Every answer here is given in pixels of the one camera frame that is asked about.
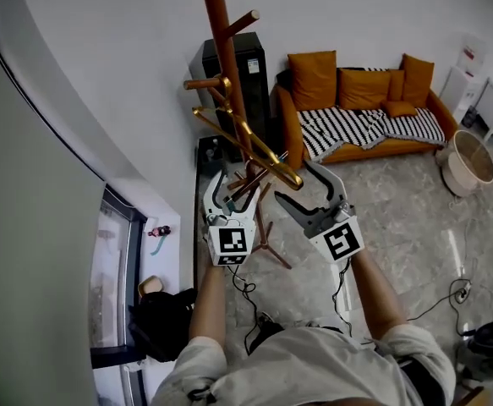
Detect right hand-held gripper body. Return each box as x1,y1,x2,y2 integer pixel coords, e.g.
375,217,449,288
300,200,365,264

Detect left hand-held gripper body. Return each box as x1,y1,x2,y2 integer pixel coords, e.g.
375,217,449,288
203,209,259,266

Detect gold metal hanger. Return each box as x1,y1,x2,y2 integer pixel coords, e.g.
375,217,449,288
191,76,305,192

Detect person's right forearm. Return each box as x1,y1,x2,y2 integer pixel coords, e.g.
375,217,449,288
349,250,408,342

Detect person's left forearm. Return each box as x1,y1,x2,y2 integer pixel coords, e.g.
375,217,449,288
188,262,227,348

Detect black low stand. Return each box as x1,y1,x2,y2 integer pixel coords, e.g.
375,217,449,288
194,135,230,173

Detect black white striped blanket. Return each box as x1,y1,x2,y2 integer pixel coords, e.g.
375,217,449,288
296,66,446,164

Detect orange sofa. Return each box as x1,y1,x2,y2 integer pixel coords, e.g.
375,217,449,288
273,50,459,171

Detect tan rounded dish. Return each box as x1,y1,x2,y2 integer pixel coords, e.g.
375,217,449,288
138,275,165,300

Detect person's dark shoe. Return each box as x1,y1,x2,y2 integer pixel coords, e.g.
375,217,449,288
245,310,285,354

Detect small flat orange pillow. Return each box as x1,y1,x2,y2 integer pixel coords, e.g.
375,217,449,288
381,99,419,119

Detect black metal safe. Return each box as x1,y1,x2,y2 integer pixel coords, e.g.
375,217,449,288
189,31,271,164

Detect black backpack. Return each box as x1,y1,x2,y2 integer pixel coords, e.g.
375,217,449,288
128,288,196,363

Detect narrow orange sofa cushion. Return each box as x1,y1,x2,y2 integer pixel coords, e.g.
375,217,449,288
387,69,406,101

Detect white power strip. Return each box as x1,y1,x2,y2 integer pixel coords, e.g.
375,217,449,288
455,280,473,305

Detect beige round basket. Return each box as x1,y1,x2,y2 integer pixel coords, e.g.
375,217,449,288
440,129,493,197

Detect person's grey shirt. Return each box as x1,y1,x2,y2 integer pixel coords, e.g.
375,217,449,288
151,326,457,406

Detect brown wooden coat rack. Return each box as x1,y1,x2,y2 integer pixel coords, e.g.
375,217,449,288
182,0,293,270

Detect white cabinet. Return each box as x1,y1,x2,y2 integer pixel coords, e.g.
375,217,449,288
438,34,490,113

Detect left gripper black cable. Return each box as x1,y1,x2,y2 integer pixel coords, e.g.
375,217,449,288
227,264,272,354

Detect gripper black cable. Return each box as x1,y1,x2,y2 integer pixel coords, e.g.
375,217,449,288
330,260,374,346
227,264,272,354

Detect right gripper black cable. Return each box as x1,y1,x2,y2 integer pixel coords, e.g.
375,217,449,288
330,260,374,346

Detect black window frame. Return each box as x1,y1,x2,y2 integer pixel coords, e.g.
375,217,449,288
88,185,150,406

